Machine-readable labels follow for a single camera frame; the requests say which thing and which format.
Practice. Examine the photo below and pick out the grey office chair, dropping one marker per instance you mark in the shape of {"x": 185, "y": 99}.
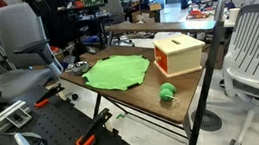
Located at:
{"x": 24, "y": 40}

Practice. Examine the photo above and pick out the black orange clamp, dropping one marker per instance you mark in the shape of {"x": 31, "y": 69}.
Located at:
{"x": 50, "y": 93}
{"x": 88, "y": 138}

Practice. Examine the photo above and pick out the aluminium extrusion rail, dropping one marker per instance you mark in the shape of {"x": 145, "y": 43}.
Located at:
{"x": 17, "y": 114}

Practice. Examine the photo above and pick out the small wooden box orange drawer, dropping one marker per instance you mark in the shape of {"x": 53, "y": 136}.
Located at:
{"x": 178, "y": 55}

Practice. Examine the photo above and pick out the green cloth mat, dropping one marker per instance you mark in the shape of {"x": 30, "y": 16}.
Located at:
{"x": 117, "y": 72}

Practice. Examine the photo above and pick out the black orange clamp near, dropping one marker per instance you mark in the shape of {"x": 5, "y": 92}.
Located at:
{"x": 88, "y": 138}

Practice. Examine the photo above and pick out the small steel pot with lid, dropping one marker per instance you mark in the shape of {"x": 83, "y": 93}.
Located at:
{"x": 80, "y": 68}

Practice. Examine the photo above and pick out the green plush toy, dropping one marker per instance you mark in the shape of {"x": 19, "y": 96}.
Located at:
{"x": 167, "y": 92}

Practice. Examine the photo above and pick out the black orange clamp far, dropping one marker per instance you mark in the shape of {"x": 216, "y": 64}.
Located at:
{"x": 50, "y": 93}

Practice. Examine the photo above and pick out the black tripod pole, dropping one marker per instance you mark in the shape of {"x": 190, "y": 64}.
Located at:
{"x": 217, "y": 34}

